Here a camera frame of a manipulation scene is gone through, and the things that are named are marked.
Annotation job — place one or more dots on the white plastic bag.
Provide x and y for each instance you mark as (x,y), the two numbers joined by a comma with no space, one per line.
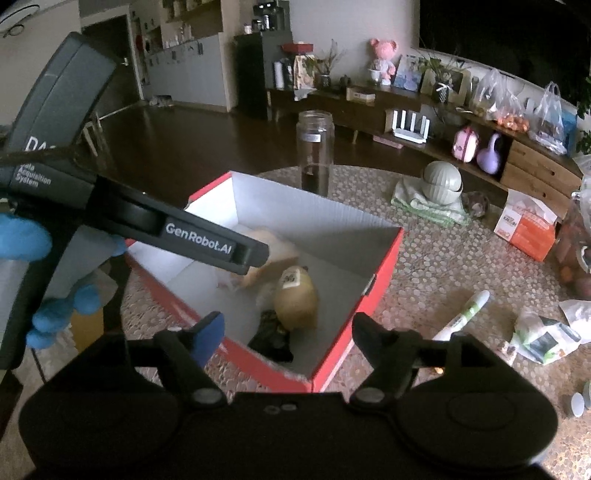
(577,314)

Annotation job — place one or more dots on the blue photo frame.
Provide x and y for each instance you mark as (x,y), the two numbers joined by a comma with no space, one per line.
(406,74)

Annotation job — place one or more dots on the grey wall cabinets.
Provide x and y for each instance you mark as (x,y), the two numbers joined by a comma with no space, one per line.
(194,74)

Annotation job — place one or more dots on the tall green houseplant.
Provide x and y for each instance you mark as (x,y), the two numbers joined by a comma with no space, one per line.
(585,115)

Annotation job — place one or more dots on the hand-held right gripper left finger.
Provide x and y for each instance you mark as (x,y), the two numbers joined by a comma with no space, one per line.
(207,337)

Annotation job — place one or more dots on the plastic bag with dark contents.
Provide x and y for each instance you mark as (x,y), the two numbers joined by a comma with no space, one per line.
(549,122)

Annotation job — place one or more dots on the black coffee machine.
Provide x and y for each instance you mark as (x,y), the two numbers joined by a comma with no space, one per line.
(272,16)

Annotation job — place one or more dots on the brown paper bag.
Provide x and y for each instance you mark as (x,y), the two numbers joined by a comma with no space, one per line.
(87,330)

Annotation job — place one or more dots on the grey ribbed lidded bowl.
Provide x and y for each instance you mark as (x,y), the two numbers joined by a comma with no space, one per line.
(442,182)

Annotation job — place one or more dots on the red cardboard shoe box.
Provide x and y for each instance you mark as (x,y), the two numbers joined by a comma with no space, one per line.
(351,323)

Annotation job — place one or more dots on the wooden television cabinet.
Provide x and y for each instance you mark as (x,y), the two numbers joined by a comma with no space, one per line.
(535,168)

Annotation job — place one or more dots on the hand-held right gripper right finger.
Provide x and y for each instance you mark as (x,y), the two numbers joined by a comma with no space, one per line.
(376,339)

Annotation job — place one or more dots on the plastic bag with oranges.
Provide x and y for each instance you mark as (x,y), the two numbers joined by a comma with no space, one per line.
(501,108)

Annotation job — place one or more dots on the printed snack bag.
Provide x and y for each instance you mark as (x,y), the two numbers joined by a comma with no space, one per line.
(304,71)

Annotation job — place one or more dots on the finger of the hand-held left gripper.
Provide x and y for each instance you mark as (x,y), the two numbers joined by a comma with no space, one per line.
(207,240)

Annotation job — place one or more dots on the pink toy case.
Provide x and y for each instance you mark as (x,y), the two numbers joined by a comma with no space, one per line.
(465,145)

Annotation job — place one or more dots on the small cardboard box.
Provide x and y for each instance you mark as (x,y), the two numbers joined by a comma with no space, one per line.
(361,94)

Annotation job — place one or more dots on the black television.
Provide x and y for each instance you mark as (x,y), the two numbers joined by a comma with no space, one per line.
(498,27)

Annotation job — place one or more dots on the white pouch packet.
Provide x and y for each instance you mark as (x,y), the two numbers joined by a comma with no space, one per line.
(545,337)

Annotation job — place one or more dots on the folded green cloth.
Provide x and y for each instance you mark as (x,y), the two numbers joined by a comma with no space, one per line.
(429,210)

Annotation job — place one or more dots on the small dark glass bowl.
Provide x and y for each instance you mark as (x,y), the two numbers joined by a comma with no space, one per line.
(476,204)

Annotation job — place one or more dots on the dark tall cabinet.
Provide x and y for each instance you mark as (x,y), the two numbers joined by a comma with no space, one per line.
(254,74)

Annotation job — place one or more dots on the wooden picture frame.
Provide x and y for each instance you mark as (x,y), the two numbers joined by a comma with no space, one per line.
(459,87)

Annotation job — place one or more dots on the dark wooden door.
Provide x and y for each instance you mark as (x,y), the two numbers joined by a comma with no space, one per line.
(111,60)

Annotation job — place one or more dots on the orange tissue box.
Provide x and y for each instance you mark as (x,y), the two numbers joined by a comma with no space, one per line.
(528,233)

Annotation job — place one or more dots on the white panda figurine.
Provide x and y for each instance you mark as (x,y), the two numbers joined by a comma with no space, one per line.
(509,351)

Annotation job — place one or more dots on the flat red box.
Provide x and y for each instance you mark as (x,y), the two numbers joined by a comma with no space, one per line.
(298,48)

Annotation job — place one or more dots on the potted plant in black vase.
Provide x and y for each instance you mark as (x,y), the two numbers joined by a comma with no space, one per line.
(442,92)

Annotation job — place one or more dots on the small dark teapot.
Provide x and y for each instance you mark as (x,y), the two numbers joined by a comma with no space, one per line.
(345,82)

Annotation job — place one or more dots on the tall glass jar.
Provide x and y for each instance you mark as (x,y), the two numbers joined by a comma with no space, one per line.
(315,152)

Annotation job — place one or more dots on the white router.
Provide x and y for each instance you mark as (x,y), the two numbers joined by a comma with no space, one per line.
(408,129)

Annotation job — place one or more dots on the white green tube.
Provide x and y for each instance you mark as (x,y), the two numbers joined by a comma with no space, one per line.
(461,314)

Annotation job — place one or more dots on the white paper roll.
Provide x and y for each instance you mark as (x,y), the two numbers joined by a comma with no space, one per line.
(278,74)

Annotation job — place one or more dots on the purple gourd ornament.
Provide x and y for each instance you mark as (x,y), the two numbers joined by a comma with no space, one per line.
(489,159)

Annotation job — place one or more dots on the pink pig plush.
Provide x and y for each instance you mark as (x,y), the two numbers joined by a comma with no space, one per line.
(383,60)

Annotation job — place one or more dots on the person's left hand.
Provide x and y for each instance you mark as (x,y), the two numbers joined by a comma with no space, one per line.
(23,237)

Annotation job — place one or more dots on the small white oval container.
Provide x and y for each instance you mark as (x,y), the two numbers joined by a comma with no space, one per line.
(579,402)

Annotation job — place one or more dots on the twig plant in dark vase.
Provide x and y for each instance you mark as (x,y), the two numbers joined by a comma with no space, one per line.
(323,78)

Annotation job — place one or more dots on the pink flat box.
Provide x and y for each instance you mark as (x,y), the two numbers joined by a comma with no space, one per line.
(388,141)

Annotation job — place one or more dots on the lace tablecloth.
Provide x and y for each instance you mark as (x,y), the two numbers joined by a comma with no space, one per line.
(438,258)

